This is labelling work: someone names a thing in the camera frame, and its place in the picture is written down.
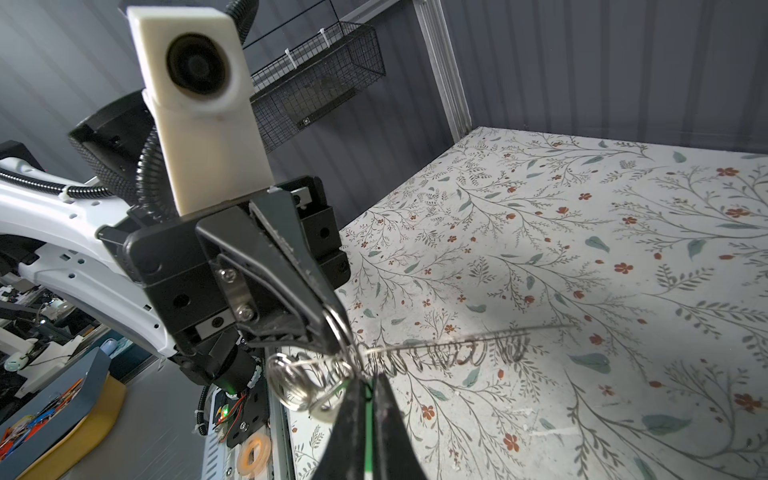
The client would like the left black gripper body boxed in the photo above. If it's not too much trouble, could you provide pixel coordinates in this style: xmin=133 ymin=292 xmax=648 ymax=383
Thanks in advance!
xmin=96 ymin=176 xmax=341 ymax=353

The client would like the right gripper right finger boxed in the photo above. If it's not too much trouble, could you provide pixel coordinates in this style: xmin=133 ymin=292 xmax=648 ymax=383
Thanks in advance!
xmin=372 ymin=374 xmax=427 ymax=480

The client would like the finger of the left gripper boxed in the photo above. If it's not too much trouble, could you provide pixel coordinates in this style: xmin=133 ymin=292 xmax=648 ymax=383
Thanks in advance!
xmin=195 ymin=207 xmax=341 ymax=355
xmin=249 ymin=190 xmax=351 ymax=345

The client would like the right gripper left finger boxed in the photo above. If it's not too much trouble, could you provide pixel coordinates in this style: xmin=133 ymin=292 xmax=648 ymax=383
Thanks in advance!
xmin=313 ymin=379 xmax=366 ymax=480

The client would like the green tagged key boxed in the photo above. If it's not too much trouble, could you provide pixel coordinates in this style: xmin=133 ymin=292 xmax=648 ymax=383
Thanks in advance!
xmin=363 ymin=383 xmax=373 ymax=480

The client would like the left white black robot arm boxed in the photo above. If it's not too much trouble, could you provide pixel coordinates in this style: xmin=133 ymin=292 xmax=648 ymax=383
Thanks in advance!
xmin=1 ymin=92 xmax=352 ymax=393

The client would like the tape roll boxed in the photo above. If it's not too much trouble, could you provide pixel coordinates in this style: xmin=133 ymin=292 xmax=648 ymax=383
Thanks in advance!
xmin=236 ymin=433 xmax=272 ymax=479

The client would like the blue yellow tray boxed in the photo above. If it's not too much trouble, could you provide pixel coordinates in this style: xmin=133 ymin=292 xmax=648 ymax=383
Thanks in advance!
xmin=1 ymin=348 xmax=126 ymax=479

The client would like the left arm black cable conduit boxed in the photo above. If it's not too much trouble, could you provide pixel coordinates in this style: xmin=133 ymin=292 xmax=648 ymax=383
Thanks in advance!
xmin=0 ymin=0 xmax=260 ymax=223

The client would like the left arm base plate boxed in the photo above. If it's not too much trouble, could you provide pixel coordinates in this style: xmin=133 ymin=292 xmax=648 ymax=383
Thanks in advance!
xmin=214 ymin=359 xmax=270 ymax=449

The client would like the black wire basket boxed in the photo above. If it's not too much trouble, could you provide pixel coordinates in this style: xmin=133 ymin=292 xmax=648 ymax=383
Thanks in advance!
xmin=243 ymin=1 xmax=386 ymax=153

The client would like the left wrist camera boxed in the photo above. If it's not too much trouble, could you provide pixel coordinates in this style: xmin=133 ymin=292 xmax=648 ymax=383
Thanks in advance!
xmin=126 ymin=5 xmax=274 ymax=215

